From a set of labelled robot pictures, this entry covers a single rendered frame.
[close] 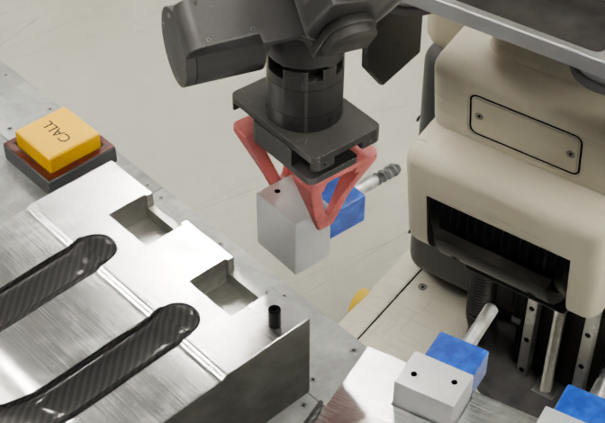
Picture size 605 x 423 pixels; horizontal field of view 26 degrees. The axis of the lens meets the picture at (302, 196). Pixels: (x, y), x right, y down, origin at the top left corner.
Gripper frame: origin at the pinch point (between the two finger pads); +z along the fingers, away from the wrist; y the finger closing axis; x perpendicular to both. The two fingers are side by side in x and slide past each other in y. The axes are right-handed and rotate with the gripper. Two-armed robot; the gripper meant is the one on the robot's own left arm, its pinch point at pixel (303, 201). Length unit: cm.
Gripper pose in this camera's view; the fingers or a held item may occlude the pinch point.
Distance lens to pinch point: 103.7
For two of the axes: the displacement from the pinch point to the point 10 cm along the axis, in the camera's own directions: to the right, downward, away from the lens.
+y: 6.3, 5.2, -5.8
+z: -0.1, 7.5, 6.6
